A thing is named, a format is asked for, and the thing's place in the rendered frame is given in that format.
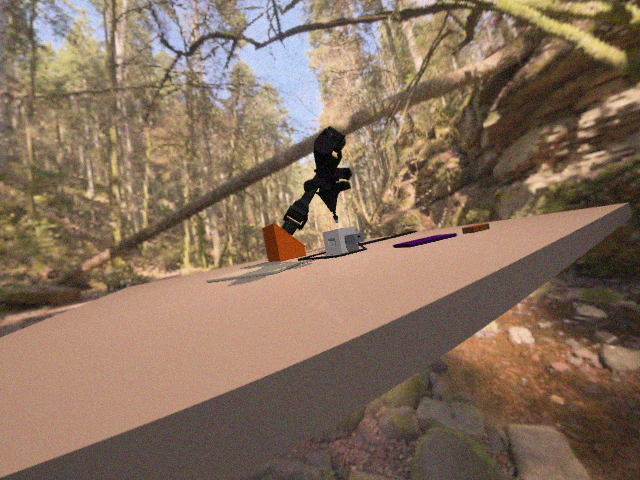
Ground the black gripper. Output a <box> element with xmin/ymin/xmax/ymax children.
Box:
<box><xmin>303</xmin><ymin>162</ymin><xmax>351</xmax><ymax>212</ymax></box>

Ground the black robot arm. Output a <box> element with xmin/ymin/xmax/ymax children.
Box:
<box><xmin>281</xmin><ymin>126</ymin><xmax>352</xmax><ymax>236</ymax></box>

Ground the black cable with grey plug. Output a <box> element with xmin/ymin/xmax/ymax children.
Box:
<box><xmin>298</xmin><ymin>232</ymin><xmax>367</xmax><ymax>261</ymax></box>

